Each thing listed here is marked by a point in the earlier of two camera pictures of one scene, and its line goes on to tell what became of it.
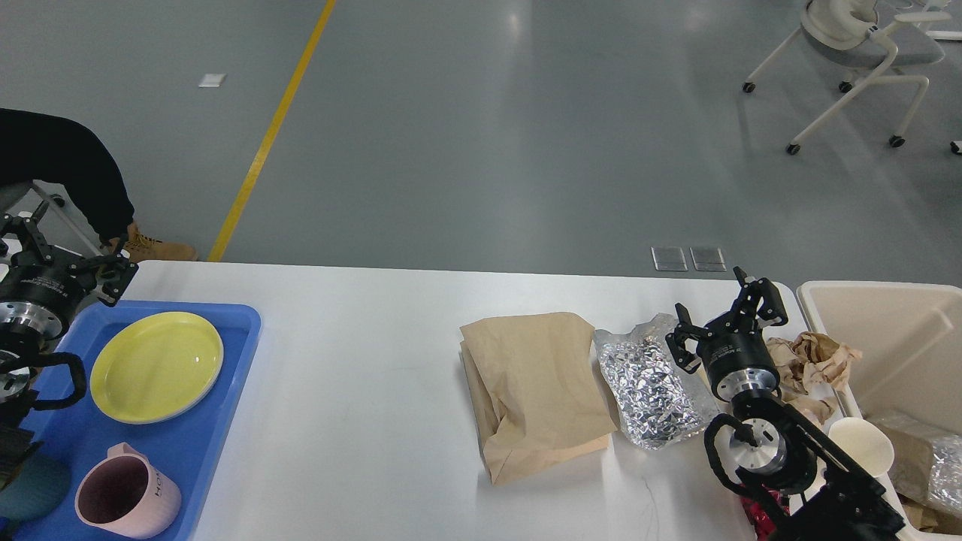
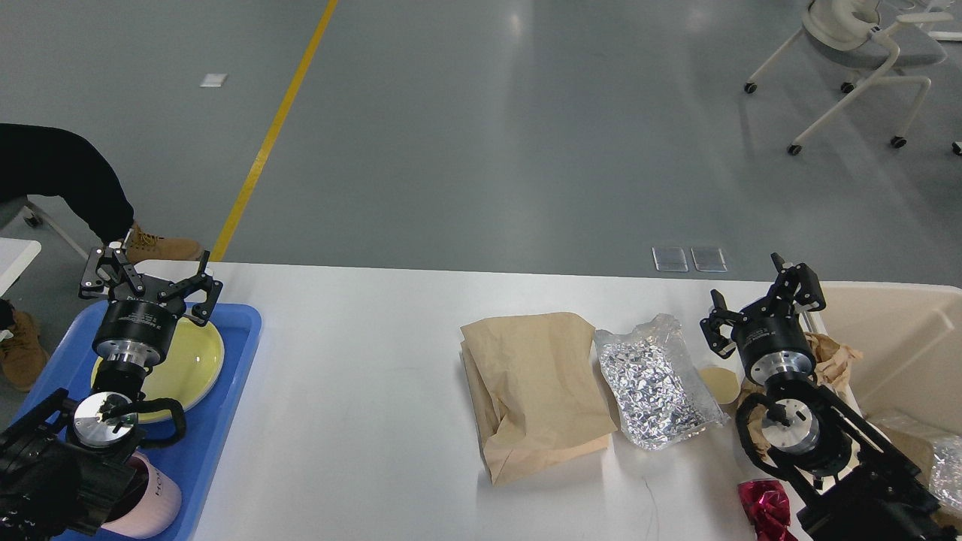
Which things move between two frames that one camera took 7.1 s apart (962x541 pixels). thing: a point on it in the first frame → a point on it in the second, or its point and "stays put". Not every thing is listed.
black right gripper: x=733 y=349 → x=769 y=345
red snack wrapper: x=763 y=524 stays put
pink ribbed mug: x=124 y=494 stays put
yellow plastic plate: x=150 y=368 stays put
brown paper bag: x=538 y=391 stays put
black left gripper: x=46 y=283 → x=133 y=335
